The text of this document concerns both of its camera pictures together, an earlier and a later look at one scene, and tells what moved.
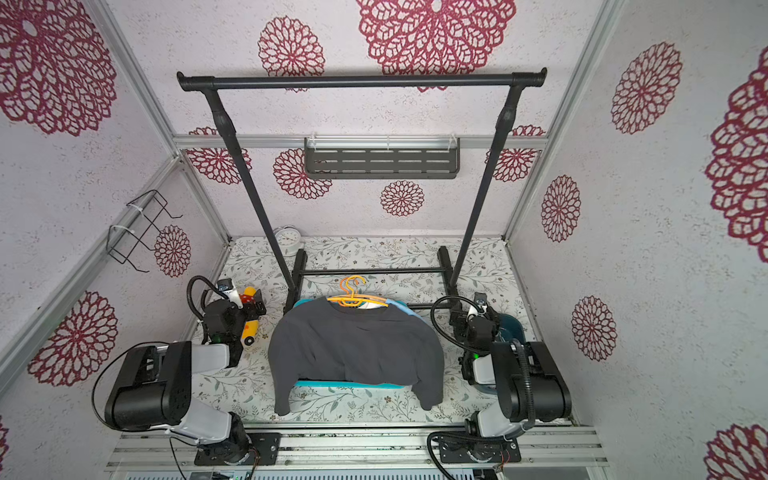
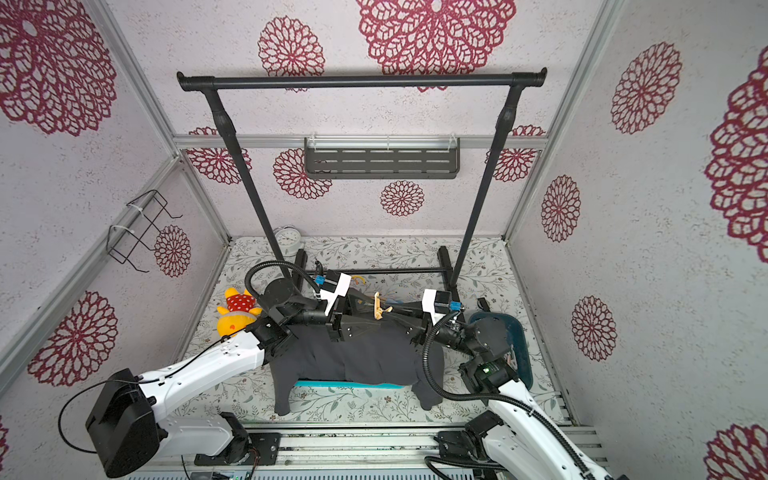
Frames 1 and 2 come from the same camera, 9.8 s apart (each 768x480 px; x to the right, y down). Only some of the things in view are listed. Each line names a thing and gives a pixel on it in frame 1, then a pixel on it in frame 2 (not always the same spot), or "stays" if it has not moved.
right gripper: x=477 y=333 -> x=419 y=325
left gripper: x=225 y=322 -> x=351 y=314
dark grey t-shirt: x=326 y=340 stays
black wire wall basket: x=145 y=213 stays
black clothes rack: x=294 y=275 stays
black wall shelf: x=382 y=157 stays
